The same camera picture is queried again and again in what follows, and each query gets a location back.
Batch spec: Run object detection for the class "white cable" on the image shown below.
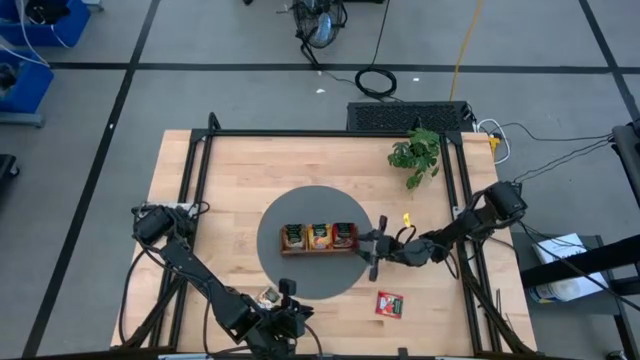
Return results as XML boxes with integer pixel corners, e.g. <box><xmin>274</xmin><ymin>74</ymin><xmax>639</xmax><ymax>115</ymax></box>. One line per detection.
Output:
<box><xmin>476</xmin><ymin>117</ymin><xmax>513</xmax><ymax>167</ymax></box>

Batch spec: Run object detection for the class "white paper bag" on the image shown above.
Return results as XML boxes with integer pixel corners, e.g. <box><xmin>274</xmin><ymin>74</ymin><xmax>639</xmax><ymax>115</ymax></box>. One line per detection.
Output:
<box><xmin>530</xmin><ymin>232</ymin><xmax>610</xmax><ymax>304</ymax></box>

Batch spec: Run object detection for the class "round grey placemat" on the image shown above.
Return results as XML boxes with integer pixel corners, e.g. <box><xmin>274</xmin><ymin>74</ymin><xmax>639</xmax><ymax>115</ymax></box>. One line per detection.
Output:
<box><xmin>256</xmin><ymin>185</ymin><xmax>374</xmax><ymax>301</ymax></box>

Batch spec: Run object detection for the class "black floor fan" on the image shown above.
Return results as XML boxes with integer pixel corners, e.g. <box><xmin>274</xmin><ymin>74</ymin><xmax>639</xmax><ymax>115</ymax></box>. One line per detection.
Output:
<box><xmin>291</xmin><ymin>0</ymin><xmax>350</xmax><ymax>51</ymax></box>

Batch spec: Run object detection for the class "black perforated computer case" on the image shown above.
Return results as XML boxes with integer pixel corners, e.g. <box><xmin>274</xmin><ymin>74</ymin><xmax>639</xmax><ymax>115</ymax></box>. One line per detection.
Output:
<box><xmin>345</xmin><ymin>100</ymin><xmax>477</xmax><ymax>134</ymax></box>

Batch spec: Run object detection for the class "blue storage bin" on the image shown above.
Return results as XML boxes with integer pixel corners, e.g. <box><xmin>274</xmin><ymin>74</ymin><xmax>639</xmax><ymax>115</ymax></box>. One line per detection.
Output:
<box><xmin>0</xmin><ymin>48</ymin><xmax>55</xmax><ymax>115</ymax></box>
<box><xmin>0</xmin><ymin>0</ymin><xmax>93</xmax><ymax>49</ymax></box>

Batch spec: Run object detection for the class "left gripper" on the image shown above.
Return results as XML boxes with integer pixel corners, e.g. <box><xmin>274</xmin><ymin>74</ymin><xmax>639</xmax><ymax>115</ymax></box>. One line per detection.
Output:
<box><xmin>244</xmin><ymin>278</ymin><xmax>315</xmax><ymax>357</ymax></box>

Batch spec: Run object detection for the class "coiled black cable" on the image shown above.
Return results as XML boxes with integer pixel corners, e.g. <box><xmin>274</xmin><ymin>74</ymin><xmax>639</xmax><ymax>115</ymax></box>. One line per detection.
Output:
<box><xmin>353</xmin><ymin>66</ymin><xmax>400</xmax><ymax>100</ymax></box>

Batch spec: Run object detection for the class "orange tea packet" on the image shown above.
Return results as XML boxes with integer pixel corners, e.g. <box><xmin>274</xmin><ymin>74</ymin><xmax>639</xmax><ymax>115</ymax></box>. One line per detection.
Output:
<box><xmin>306</xmin><ymin>223</ymin><xmax>333</xmax><ymax>251</ymax></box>

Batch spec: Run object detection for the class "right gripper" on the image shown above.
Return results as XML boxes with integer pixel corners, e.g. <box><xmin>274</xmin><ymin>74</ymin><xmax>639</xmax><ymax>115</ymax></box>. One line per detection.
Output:
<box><xmin>355</xmin><ymin>215</ymin><xmax>435</xmax><ymax>282</ymax></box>

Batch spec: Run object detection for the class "black chair base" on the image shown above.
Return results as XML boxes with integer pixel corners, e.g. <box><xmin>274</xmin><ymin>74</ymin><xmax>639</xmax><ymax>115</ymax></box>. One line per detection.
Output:
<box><xmin>0</xmin><ymin>153</ymin><xmax>21</xmax><ymax>201</ymax></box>

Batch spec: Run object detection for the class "wooden three-compartment tray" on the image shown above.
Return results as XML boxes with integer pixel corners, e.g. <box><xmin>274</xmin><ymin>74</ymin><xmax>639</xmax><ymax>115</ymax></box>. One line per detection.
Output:
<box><xmin>279</xmin><ymin>222</ymin><xmax>360</xmax><ymax>257</ymax></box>

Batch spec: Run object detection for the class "yellow cable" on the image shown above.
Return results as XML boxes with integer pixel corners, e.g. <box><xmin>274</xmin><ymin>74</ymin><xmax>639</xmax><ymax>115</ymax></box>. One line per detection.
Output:
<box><xmin>448</xmin><ymin>0</ymin><xmax>486</xmax><ymax>103</ymax></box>

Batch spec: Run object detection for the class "potted green plant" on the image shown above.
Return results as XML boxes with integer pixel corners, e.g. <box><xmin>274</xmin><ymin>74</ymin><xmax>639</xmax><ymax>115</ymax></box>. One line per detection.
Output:
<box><xmin>387</xmin><ymin>127</ymin><xmax>444</xmax><ymax>191</ymax></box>

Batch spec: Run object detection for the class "black shelf cart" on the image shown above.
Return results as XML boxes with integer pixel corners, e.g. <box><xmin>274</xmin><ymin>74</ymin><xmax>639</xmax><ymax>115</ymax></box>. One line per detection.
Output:
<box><xmin>513</xmin><ymin>233</ymin><xmax>640</xmax><ymax>331</ymax></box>

